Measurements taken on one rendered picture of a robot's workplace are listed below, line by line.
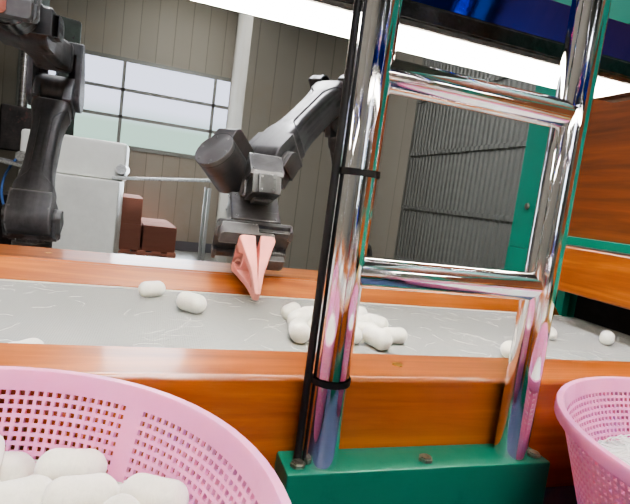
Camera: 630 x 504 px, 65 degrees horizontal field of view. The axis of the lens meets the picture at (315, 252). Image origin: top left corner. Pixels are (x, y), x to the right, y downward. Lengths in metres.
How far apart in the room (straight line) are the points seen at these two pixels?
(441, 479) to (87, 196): 4.26
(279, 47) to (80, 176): 2.35
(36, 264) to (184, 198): 5.95
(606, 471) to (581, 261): 0.54
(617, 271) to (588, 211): 0.18
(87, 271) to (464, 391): 0.48
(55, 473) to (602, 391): 0.38
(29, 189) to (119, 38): 5.91
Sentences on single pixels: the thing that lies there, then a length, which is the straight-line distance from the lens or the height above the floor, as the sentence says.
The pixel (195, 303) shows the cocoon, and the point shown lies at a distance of 0.55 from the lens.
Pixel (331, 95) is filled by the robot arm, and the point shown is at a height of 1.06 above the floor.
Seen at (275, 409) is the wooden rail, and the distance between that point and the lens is 0.34.
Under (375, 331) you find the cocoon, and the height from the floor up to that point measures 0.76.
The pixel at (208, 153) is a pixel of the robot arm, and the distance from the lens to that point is 0.68.
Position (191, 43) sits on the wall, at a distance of 6.83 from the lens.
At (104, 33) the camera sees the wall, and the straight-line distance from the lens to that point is 6.85.
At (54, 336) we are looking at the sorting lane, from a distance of 0.47.
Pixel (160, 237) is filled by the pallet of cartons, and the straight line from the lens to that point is 5.42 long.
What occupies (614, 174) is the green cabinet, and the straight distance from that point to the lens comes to 0.92.
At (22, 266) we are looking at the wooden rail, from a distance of 0.70.
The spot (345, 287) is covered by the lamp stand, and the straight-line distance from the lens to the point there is 0.30.
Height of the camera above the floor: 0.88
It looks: 6 degrees down
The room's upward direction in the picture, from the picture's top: 7 degrees clockwise
